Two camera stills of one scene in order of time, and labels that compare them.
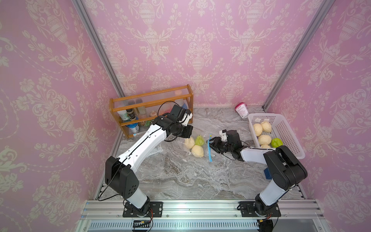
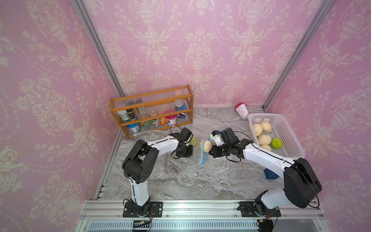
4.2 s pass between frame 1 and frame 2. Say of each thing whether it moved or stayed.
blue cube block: stayed
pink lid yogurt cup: stayed
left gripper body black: moved
